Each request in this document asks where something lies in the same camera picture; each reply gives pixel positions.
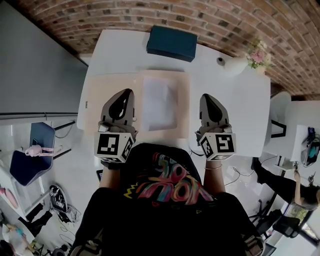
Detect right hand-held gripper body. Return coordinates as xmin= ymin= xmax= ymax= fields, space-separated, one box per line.
xmin=194 ymin=124 xmax=237 ymax=162

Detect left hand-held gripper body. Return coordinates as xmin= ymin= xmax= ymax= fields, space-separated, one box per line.
xmin=94 ymin=121 xmax=139 ymax=164

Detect beige folder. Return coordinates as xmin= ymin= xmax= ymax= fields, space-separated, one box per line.
xmin=83 ymin=69 xmax=191 ymax=140

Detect white A4 paper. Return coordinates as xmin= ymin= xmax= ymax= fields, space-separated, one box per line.
xmin=142 ymin=76 xmax=180 ymax=132

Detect person's right forearm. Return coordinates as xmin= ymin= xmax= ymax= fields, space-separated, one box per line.
xmin=203 ymin=159 xmax=228 ymax=196

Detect person's left forearm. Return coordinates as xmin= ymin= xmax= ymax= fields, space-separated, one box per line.
xmin=98 ymin=167 xmax=126 ymax=191

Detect black wristband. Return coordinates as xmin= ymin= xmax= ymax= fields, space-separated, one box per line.
xmin=100 ymin=161 xmax=121 ymax=171

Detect white vase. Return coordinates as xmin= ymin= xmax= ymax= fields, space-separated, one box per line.
xmin=223 ymin=56 xmax=248 ymax=77

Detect white chair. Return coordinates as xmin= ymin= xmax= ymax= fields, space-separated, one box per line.
xmin=268 ymin=91 xmax=293 ymax=149

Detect pink flower bouquet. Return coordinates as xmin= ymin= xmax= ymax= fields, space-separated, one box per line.
xmin=245 ymin=40 xmax=275 ymax=70

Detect black sticker-covered case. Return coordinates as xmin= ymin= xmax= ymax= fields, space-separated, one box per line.
xmin=48 ymin=184 xmax=69 ymax=214

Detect dark teal box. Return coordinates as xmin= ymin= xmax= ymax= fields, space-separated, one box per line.
xmin=146 ymin=25 xmax=199 ymax=63

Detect navy chair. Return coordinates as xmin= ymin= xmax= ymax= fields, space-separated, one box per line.
xmin=9 ymin=121 xmax=56 ymax=187

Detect black mesh office chair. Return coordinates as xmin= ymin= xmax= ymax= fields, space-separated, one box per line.
xmin=248 ymin=198 xmax=276 ymax=237

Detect black printed T-shirt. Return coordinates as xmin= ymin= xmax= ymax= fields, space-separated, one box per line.
xmin=72 ymin=143 xmax=261 ymax=256

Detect black teal device pile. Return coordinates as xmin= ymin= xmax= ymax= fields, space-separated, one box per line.
xmin=301 ymin=126 xmax=320 ymax=168

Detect black clothing heap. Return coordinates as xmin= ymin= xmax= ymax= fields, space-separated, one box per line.
xmin=18 ymin=202 xmax=54 ymax=239

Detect pink pad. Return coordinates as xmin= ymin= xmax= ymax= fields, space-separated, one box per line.
xmin=0 ymin=187 xmax=20 ymax=210

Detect window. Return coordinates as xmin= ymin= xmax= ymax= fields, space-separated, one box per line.
xmin=282 ymin=199 xmax=320 ymax=247

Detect black power cable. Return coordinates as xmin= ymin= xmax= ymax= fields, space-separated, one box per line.
xmin=223 ymin=166 xmax=259 ymax=187

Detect pink strap bag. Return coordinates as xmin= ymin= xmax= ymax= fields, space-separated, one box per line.
xmin=24 ymin=145 xmax=56 ymax=158

